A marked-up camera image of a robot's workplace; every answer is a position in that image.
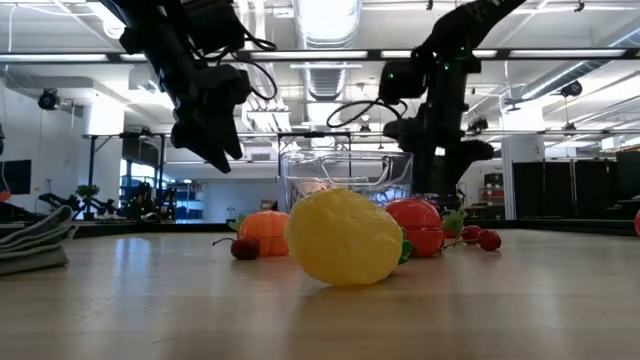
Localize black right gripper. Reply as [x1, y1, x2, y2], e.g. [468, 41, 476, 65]
[383, 117, 496, 198]

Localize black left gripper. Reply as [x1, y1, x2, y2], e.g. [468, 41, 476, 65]
[170, 94, 245, 175]

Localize small dark red berry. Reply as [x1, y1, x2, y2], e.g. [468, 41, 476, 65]
[478, 229, 503, 253]
[460, 224, 482, 246]

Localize clear plastic tupperware container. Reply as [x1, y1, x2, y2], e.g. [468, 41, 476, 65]
[278, 149, 415, 214]

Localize orange toy pumpkin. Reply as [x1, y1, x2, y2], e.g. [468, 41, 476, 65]
[238, 210, 291, 258]

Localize yellow toy lemon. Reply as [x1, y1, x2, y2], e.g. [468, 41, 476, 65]
[285, 187, 415, 288]

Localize dark red cherry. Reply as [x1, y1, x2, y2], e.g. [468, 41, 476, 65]
[212, 236, 262, 262]

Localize red toy tomato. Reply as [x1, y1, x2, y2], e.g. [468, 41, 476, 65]
[383, 197, 445, 259]

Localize black background gantry stand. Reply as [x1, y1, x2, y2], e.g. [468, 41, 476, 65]
[82, 132, 167, 221]

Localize background potted plant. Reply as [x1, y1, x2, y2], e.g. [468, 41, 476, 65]
[75, 183, 100, 221]

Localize background black robot arms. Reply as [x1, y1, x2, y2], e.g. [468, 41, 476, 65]
[38, 192, 119, 217]

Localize grey folded cloth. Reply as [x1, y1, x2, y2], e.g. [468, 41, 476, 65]
[0, 204, 80, 277]

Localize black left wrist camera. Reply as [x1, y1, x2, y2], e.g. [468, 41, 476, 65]
[204, 64, 251, 107]

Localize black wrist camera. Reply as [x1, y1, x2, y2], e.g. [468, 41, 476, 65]
[204, 64, 251, 107]
[378, 59, 426, 105]

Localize black left camera cable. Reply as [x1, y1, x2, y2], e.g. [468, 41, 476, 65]
[219, 29, 279, 101]

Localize black camera cable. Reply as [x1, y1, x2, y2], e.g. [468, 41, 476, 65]
[327, 99, 409, 129]
[219, 29, 279, 101]

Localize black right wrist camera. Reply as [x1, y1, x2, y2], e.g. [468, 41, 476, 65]
[378, 59, 426, 105]

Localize black right camera cable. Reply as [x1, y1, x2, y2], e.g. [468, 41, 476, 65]
[327, 99, 409, 129]

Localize silver ventilation duct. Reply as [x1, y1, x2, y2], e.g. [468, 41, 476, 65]
[292, 0, 364, 104]

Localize black partition wall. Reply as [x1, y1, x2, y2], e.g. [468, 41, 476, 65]
[512, 158, 640, 221]

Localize black wall monitor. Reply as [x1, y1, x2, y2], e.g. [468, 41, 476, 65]
[0, 159, 33, 196]

